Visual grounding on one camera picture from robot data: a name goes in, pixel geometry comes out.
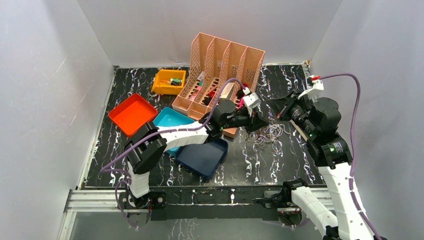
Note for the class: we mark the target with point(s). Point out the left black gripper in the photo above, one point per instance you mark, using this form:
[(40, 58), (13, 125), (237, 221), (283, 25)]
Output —
[(251, 119)]

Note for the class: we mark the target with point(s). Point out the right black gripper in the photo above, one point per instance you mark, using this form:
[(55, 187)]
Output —
[(278, 104)]

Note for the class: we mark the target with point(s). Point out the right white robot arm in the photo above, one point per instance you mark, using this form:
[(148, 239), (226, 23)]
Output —
[(334, 160)]

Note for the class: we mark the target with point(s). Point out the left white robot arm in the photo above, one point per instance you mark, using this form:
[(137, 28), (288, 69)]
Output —
[(144, 150)]

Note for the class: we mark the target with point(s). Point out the pink pen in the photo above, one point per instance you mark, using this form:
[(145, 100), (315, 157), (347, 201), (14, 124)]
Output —
[(241, 103)]

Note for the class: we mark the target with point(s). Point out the brown book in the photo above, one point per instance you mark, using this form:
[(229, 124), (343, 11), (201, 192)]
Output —
[(301, 132)]

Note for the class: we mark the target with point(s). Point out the red black bottle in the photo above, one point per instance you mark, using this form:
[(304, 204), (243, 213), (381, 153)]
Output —
[(240, 93)]

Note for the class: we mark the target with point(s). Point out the white pink box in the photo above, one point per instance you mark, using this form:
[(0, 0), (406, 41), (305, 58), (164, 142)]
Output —
[(227, 91)]

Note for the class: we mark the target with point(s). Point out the peach file organizer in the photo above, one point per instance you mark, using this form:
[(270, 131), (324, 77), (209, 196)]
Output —
[(213, 61)]

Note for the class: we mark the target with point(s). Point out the dark blue plastic tray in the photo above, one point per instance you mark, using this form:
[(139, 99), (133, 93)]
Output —
[(203, 159)]

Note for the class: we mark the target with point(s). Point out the markers in yellow bin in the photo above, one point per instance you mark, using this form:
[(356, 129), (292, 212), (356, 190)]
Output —
[(173, 82)]

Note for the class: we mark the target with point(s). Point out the teal plastic tray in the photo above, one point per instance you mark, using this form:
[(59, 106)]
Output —
[(168, 117)]

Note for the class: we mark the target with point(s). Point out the yellow plastic bin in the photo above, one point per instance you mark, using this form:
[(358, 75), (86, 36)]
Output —
[(166, 74)]

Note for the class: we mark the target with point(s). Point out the orange plastic tray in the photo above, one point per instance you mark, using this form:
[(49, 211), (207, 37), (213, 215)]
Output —
[(132, 114)]

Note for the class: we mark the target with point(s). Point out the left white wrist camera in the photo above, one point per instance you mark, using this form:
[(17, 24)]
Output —
[(251, 99)]

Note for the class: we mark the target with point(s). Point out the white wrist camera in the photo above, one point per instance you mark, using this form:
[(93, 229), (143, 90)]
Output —
[(314, 86), (251, 99)]

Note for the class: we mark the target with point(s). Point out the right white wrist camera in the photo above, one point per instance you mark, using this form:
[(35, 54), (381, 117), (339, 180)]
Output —
[(314, 86)]

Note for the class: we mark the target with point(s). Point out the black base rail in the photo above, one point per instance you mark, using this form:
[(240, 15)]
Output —
[(200, 202)]

